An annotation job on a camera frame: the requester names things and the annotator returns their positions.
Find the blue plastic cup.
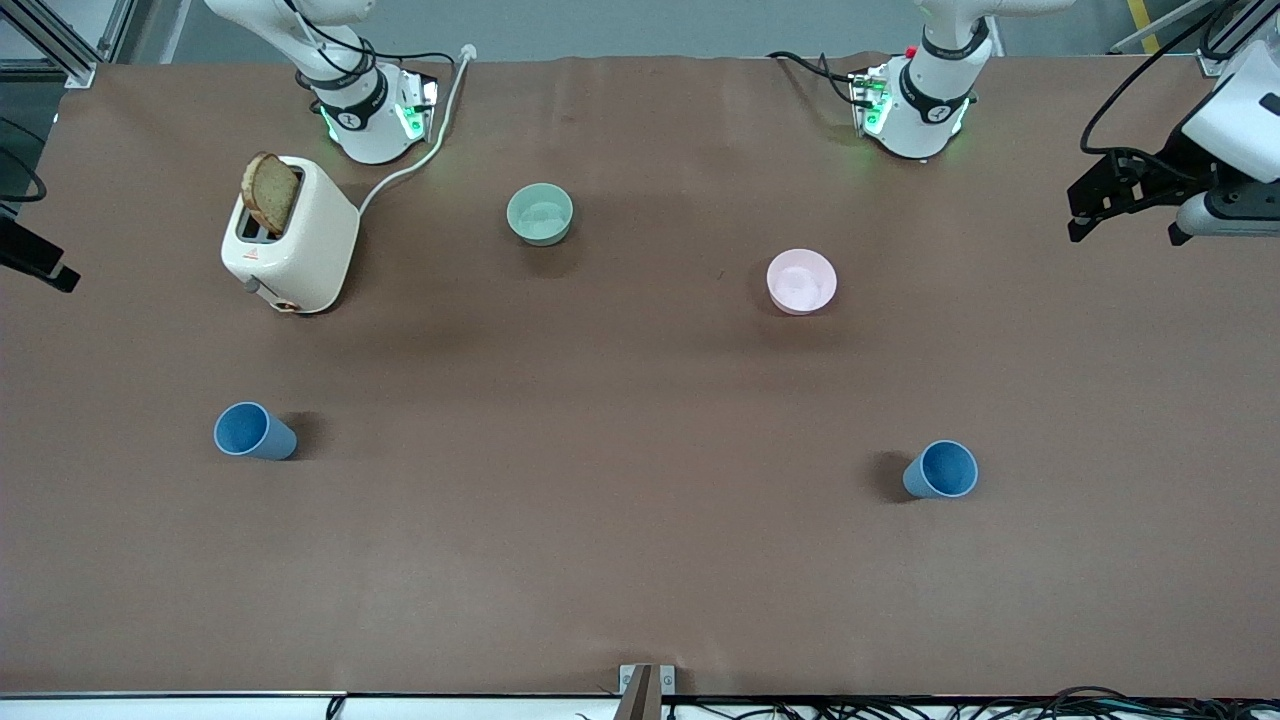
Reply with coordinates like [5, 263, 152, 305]
[902, 439, 980, 500]
[213, 401, 299, 462]

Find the brown toast slice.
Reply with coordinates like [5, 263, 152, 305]
[241, 152, 301, 237]

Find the cream white toaster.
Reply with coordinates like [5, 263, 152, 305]
[220, 155, 361, 316]

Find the pink bowl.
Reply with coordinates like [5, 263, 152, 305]
[766, 248, 839, 317]

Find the green bowl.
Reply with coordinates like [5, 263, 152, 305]
[505, 182, 575, 247]

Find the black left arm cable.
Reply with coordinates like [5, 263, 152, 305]
[1080, 0, 1241, 186]

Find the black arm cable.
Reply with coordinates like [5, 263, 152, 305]
[1080, 0, 1241, 186]
[283, 0, 458, 79]

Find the aluminium frame profile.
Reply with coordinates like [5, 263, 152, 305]
[1105, 0, 1280, 77]
[0, 0, 136, 89]

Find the black left base cable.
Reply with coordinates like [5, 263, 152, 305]
[767, 49, 863, 107]

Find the white toaster power cable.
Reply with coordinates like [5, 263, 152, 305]
[356, 44, 478, 217]

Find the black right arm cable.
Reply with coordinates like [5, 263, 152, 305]
[283, 0, 458, 79]

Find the black cable bundle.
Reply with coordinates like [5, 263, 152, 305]
[325, 685, 1280, 720]

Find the metal mount bracket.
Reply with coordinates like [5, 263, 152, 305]
[618, 663, 677, 720]

